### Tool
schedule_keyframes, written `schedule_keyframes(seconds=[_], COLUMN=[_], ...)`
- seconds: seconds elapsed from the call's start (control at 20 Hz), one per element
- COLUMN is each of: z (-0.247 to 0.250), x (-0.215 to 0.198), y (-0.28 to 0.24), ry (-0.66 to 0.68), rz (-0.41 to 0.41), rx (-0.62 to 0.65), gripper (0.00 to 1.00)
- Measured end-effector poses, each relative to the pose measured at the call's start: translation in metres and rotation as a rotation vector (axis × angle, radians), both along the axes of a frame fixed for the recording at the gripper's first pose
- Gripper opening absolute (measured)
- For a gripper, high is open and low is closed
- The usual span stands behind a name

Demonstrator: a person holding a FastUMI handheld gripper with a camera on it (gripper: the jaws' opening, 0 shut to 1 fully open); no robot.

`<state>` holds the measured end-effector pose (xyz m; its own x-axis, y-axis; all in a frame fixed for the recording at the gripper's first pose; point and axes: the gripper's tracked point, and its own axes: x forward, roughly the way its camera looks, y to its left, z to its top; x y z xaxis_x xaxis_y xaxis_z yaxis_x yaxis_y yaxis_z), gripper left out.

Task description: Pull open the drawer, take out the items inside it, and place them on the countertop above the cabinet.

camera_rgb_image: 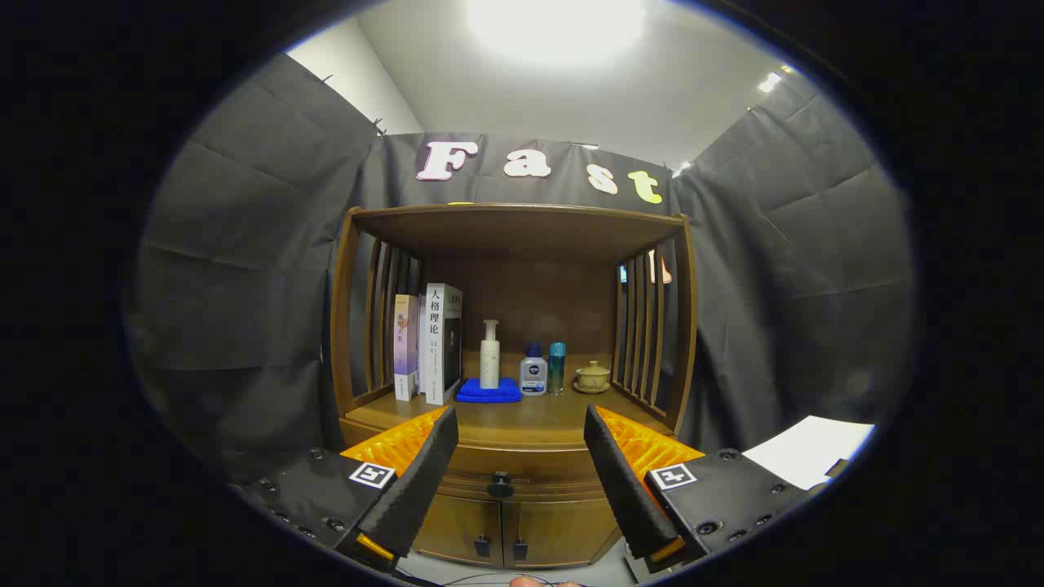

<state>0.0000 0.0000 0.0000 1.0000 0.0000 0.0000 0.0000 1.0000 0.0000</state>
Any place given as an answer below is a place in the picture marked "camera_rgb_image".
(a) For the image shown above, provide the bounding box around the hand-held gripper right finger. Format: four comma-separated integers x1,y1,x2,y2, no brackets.
583,404,816,572

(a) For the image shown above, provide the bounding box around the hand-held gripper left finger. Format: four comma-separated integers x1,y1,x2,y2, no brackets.
232,405,460,572

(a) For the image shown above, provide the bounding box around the brown wooden drawer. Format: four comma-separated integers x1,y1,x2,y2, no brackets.
436,447,625,500

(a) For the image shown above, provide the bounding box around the wooden cabinet door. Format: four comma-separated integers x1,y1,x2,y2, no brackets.
412,493,504,567
502,495,622,569

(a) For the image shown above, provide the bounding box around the brown wooden countertop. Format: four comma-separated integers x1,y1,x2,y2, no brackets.
347,383,674,451

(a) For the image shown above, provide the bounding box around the brown wooden cabinet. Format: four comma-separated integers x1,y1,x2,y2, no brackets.
330,204,698,569

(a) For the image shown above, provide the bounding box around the blue folded cloth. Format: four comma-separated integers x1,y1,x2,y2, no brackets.
455,377,524,404

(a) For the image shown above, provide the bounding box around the ceramic lidded teacup with saucer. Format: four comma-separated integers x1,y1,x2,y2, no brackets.
573,360,612,395

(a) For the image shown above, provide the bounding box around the purple book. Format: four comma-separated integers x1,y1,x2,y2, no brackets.
393,294,421,402

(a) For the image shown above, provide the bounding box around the white pump bottle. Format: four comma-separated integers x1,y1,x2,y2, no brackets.
480,319,502,390

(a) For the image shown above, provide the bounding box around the white book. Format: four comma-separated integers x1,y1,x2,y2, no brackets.
418,283,464,406

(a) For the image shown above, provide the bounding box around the white bottle with blue cap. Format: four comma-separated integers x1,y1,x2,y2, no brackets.
520,343,548,397

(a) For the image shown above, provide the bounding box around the black backdrop cloth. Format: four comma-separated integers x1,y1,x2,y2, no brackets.
122,53,918,482

